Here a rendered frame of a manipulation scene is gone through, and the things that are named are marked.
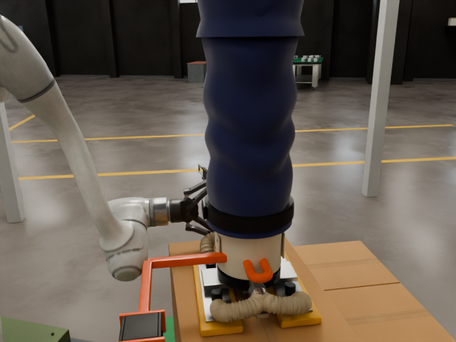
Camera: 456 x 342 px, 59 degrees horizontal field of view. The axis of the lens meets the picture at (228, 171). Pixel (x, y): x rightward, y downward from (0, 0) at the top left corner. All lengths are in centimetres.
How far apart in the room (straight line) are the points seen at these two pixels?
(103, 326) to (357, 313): 150
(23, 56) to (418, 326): 158
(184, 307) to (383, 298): 103
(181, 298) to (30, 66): 67
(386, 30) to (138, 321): 366
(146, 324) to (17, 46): 65
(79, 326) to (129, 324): 188
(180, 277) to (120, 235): 22
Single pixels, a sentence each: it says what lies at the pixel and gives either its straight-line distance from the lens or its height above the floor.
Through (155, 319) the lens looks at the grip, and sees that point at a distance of 82.
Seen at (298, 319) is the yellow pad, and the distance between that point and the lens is 103.
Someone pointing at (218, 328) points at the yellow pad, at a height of 97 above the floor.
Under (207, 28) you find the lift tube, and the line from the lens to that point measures 88.
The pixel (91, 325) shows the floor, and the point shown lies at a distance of 267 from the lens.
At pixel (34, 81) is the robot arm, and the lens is 104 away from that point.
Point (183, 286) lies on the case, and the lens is 118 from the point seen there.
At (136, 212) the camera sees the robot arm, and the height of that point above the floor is 111.
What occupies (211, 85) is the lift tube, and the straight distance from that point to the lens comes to 90.
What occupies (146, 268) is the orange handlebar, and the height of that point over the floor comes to 109.
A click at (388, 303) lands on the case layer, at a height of 54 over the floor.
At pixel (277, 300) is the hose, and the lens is 97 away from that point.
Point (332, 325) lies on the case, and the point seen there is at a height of 94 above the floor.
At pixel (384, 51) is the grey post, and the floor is 144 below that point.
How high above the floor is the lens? 160
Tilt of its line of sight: 19 degrees down
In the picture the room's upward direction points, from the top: 1 degrees counter-clockwise
